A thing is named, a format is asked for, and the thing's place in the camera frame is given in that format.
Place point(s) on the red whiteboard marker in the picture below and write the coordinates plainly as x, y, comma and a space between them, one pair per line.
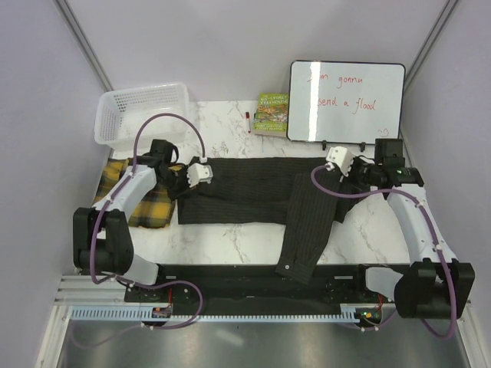
247, 116

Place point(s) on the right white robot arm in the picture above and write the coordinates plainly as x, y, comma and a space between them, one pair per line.
436, 285

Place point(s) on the whiteboard with red writing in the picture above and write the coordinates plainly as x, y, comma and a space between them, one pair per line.
344, 102

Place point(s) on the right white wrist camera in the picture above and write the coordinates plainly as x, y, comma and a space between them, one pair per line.
340, 157

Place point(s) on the white slotted cable duct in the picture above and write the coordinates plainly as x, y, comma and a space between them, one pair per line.
154, 314

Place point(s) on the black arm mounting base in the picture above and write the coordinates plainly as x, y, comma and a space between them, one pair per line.
236, 289

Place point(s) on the green children's book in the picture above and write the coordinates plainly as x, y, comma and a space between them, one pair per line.
271, 116

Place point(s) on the yellow plaid folded shirt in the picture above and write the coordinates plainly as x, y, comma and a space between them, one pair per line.
156, 208

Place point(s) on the white plastic basket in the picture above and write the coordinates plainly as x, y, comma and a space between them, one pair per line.
121, 113

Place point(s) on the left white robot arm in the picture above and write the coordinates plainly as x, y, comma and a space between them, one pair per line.
102, 243

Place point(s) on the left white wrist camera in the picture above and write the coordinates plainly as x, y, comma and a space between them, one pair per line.
199, 171

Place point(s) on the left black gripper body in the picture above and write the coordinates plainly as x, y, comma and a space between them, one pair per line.
176, 183

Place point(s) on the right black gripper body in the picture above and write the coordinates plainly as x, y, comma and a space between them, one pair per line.
361, 175

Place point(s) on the black pinstriped long sleeve shirt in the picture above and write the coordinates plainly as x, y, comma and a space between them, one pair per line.
276, 190

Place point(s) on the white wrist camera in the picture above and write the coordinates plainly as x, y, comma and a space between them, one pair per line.
340, 157
199, 171

